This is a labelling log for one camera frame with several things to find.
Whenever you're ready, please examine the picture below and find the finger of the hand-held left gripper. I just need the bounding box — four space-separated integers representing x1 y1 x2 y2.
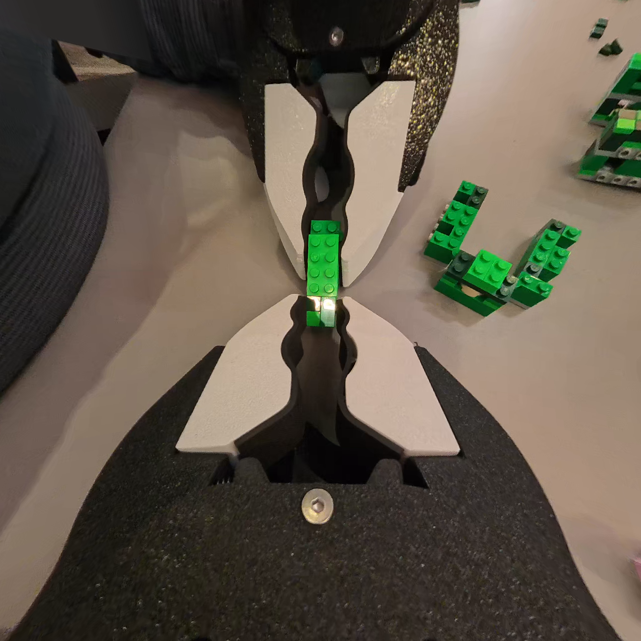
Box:
263 81 324 280
342 79 417 287

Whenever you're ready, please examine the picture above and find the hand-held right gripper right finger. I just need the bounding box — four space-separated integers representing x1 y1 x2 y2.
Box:
341 298 461 458

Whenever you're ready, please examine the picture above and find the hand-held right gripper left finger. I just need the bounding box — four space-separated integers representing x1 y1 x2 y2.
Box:
175 293 303 457

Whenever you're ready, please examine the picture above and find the green brick strip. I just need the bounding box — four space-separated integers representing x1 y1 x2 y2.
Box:
305 219 347 329

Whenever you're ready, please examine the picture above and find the green brick assembly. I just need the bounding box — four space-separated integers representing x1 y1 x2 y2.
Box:
423 180 583 317

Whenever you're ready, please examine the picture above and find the green grey brick build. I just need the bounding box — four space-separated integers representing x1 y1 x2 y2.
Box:
573 50 641 190

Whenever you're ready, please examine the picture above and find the person's dark striped clothing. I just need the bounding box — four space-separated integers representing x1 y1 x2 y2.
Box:
0 27 111 399

